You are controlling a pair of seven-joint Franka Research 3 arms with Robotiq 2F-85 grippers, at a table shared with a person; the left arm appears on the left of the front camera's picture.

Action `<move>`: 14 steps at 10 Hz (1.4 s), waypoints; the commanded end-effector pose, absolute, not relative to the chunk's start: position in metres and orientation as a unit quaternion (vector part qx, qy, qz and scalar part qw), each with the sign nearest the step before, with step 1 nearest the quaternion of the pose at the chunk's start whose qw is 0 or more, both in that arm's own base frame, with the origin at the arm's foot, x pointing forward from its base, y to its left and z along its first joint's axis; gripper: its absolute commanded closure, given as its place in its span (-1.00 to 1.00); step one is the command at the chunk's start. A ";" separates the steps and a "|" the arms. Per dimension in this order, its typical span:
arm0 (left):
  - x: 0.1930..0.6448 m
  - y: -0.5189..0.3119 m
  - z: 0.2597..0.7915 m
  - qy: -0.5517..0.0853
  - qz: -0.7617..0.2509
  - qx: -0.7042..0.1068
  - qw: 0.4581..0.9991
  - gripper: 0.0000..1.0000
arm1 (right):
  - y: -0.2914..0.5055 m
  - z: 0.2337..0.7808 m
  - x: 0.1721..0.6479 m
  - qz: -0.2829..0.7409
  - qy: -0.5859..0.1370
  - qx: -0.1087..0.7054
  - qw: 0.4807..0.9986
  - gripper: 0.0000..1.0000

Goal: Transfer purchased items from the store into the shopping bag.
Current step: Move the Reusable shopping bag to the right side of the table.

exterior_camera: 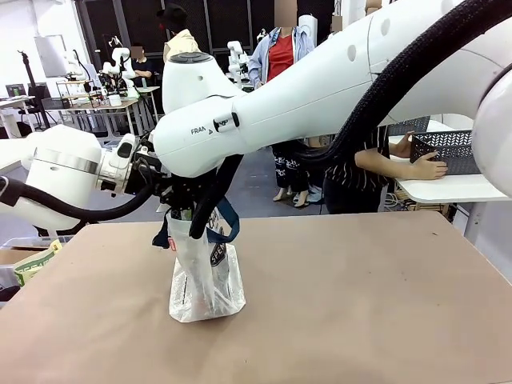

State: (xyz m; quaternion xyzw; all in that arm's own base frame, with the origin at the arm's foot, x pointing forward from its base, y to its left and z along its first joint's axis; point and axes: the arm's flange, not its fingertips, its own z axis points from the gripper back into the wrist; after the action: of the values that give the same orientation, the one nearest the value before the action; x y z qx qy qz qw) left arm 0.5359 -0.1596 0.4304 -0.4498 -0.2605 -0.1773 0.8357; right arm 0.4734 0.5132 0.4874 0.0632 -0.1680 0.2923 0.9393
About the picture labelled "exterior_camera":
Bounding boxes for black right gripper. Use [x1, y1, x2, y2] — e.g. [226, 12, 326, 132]
[172, 177, 202, 212]

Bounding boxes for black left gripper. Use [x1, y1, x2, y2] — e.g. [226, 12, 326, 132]
[127, 153, 178, 206]

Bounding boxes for translucent shopping bag navy handles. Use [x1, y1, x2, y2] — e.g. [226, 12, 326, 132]
[151, 194, 246, 324]

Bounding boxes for person's right forearm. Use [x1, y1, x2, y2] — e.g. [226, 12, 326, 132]
[354, 149, 422, 182]

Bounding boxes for person's left hand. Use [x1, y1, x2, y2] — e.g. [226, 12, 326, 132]
[394, 130, 416, 159]

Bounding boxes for person's right hand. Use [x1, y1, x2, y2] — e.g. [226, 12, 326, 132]
[413, 150, 450, 181]

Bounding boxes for wooden background table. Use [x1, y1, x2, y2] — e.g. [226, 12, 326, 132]
[57, 98, 140, 138]

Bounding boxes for seated person in dark shirt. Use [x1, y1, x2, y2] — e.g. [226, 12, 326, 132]
[129, 42, 155, 91]

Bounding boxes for mannequin with cream jacket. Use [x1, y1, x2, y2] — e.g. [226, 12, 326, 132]
[156, 2, 202, 66]

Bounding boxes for black office chair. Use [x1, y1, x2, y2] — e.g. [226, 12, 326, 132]
[26, 82, 55, 130]

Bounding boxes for cream green paper package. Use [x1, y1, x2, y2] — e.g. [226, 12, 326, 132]
[14, 238, 64, 288]

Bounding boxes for person in striped black shirt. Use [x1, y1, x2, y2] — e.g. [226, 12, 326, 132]
[322, 126, 391, 215]

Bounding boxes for mannequin red shirt blue overshirt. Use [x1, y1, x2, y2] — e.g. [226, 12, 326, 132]
[247, 0, 318, 208]

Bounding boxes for white board on stand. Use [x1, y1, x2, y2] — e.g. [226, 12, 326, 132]
[34, 34, 68, 79]

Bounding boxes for black tripod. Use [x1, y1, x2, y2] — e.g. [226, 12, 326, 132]
[17, 50, 51, 130]

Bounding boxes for white side table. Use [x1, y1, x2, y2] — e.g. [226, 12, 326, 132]
[390, 118, 512, 204]

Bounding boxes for black left arm cable sleeve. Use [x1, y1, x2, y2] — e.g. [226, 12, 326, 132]
[0, 174, 166, 226]

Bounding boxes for black arm cable sleeve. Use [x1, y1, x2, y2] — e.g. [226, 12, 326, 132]
[0, 174, 166, 226]
[190, 0, 512, 240]

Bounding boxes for black right arm cable sleeve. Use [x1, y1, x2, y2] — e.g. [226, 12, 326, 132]
[190, 0, 512, 240]

